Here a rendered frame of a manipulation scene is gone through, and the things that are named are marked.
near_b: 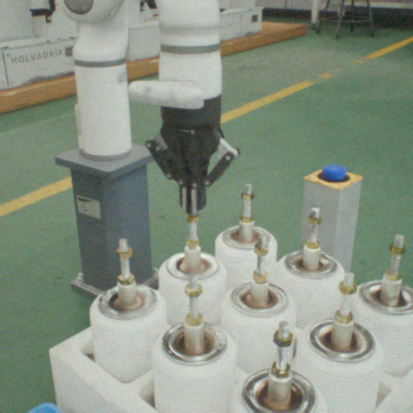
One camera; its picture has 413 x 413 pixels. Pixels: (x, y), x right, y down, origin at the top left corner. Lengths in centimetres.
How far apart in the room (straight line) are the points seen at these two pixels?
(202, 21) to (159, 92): 9
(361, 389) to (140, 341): 26
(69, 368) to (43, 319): 41
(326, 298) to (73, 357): 35
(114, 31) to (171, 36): 40
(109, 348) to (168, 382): 11
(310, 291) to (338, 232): 20
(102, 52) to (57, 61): 191
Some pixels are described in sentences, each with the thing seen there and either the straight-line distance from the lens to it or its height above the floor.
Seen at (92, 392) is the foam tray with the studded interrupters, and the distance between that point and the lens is 71.
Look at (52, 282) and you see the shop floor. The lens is 125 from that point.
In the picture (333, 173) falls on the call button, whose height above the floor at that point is 33.
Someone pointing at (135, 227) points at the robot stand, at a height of 16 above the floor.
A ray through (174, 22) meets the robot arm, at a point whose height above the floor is 58.
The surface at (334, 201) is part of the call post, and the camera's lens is 90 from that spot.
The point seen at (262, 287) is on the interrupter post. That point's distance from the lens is 68.
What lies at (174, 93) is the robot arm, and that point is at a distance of 60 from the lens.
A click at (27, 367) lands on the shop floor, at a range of 103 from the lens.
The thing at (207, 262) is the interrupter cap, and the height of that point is 25.
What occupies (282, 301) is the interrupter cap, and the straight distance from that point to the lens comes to 70.
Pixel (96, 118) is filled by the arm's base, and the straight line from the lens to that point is 101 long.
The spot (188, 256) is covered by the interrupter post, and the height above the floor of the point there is 27.
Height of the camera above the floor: 65
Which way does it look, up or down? 26 degrees down
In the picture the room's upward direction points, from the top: straight up
